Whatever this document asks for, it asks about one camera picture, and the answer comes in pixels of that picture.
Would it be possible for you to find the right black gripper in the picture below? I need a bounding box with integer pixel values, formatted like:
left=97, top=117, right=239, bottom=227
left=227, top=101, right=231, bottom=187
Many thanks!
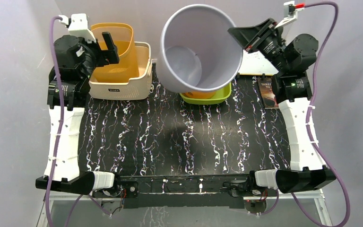
left=227, top=18, right=289, bottom=74

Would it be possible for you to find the yellow slatted waste basket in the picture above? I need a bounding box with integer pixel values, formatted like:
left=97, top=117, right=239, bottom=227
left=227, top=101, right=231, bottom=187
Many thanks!
left=91, top=23, right=139, bottom=83

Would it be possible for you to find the cream perforated storage basket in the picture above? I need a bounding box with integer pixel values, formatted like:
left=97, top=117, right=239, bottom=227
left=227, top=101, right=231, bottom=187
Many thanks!
left=89, top=42, right=153, bottom=100

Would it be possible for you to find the grey plastic bucket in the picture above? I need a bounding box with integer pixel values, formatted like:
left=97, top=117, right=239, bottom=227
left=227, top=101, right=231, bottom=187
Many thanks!
left=156, top=4, right=243, bottom=93

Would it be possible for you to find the orange plastic bucket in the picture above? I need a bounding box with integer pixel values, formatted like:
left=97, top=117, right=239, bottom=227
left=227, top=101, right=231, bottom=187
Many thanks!
left=180, top=91, right=216, bottom=99

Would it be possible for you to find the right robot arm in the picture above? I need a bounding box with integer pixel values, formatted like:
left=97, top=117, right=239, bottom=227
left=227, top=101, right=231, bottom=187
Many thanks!
left=228, top=18, right=336, bottom=196

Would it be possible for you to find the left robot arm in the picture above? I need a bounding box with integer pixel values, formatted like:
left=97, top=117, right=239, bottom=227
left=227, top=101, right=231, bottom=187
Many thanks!
left=35, top=32, right=122, bottom=197

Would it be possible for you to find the dark book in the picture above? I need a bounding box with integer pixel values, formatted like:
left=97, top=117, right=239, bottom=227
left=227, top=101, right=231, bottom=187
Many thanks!
left=257, top=76, right=279, bottom=109

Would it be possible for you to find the green plastic tray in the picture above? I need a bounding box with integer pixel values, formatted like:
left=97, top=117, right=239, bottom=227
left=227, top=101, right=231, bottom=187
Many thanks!
left=179, top=83, right=232, bottom=105

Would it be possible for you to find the black marbled table mat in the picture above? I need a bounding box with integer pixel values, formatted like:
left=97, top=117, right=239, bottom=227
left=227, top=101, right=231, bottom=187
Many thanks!
left=78, top=76, right=290, bottom=175

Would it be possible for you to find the small whiteboard yellow frame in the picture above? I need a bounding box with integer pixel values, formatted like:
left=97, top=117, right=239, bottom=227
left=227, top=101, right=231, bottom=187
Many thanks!
left=238, top=52, right=278, bottom=75

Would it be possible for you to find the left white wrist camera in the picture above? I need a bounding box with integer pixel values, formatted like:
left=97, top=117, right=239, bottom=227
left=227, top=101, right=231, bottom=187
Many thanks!
left=59, top=13, right=96, bottom=44

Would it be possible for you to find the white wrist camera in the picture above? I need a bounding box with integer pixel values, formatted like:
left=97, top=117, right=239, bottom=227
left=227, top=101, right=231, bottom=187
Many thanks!
left=59, top=13, right=96, bottom=44
left=276, top=0, right=305, bottom=28

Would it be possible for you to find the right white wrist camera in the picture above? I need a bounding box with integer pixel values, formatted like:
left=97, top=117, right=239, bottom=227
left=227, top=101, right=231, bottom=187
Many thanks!
left=276, top=0, right=305, bottom=28

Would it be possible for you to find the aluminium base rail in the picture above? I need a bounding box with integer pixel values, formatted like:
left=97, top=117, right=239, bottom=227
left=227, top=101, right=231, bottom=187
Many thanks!
left=37, top=190, right=332, bottom=227

